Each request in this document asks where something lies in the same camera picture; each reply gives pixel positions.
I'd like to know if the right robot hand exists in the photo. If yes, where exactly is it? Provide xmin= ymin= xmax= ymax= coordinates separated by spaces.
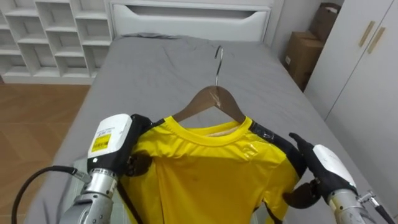
xmin=282 ymin=132 xmax=359 ymax=210

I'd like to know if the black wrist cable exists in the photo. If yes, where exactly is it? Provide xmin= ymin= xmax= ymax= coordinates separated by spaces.
xmin=357 ymin=191 xmax=396 ymax=224
xmin=11 ymin=165 xmax=93 ymax=224

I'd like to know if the yellow shirt with black trim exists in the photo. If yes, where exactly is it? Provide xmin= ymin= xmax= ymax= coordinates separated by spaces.
xmin=117 ymin=115 xmax=308 ymax=224

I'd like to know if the grey bed with white headboard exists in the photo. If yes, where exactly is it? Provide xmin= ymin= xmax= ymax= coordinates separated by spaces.
xmin=23 ymin=0 xmax=393 ymax=224

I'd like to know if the small brown cardboard box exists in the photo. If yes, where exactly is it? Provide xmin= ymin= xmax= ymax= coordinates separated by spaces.
xmin=309 ymin=2 xmax=342 ymax=44

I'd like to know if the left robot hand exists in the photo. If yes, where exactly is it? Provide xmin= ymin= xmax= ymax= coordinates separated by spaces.
xmin=86 ymin=113 xmax=166 ymax=178

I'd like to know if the wooden clothes hanger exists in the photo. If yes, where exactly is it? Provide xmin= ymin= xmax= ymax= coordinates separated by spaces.
xmin=172 ymin=45 xmax=247 ymax=124

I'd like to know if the white cubby shelf unit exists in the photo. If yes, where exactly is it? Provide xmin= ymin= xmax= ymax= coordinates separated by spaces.
xmin=0 ymin=0 xmax=113 ymax=86

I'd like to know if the white wardrobe with wooden handles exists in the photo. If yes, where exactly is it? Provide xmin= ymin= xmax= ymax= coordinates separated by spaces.
xmin=303 ymin=0 xmax=398 ymax=216

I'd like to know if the large brown cardboard box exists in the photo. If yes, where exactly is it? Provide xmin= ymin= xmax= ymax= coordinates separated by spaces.
xmin=282 ymin=30 xmax=325 ymax=93

